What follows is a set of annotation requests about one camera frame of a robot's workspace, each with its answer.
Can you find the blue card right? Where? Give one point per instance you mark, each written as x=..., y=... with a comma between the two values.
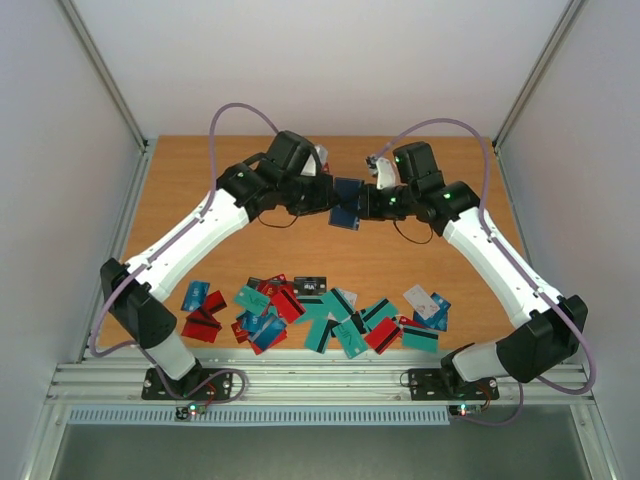
x=438, y=320

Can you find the blue card pile centre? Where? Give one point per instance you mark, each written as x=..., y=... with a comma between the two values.
x=263, y=331

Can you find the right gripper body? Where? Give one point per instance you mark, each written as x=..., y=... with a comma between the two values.
x=372, y=201

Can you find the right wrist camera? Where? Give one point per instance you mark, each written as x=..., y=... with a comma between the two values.
x=383, y=171

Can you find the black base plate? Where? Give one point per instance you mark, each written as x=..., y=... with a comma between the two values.
x=426, y=384
x=202, y=385

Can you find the teal striped card lower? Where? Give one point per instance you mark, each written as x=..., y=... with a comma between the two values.
x=318, y=336

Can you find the red striped card left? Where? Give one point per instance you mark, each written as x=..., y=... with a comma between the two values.
x=199, y=325

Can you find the teal striped card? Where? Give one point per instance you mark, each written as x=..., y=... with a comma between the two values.
x=419, y=339
x=318, y=336
x=332, y=303

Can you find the grey slotted cable duct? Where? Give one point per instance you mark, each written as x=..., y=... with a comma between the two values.
x=254, y=416

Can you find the teal VIP card bottom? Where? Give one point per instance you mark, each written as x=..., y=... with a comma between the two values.
x=350, y=339

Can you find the teal striped card right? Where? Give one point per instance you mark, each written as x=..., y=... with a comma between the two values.
x=419, y=339

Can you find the teal vip card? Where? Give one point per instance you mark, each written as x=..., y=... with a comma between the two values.
x=252, y=300
x=350, y=339

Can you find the teal striped card centre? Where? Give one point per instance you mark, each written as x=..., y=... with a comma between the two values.
x=332, y=303

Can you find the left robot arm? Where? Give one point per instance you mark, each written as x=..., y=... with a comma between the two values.
x=290, y=173

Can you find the white floral card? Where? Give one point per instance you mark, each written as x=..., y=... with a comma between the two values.
x=421, y=302

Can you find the black VIP card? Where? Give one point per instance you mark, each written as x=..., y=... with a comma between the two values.
x=310, y=285

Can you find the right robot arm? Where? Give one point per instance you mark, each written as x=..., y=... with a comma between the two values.
x=547, y=324

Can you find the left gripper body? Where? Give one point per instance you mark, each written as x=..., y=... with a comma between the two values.
x=302, y=200

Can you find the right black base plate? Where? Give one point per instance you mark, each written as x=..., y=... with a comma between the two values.
x=426, y=384

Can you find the blue leather card holder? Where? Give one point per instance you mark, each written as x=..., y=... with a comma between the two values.
x=344, y=213

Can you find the red striped card centre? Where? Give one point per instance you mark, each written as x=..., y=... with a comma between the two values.
x=287, y=305

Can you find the blue card left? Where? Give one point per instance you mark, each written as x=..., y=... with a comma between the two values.
x=195, y=295

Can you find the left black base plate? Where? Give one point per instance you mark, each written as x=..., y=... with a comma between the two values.
x=202, y=385

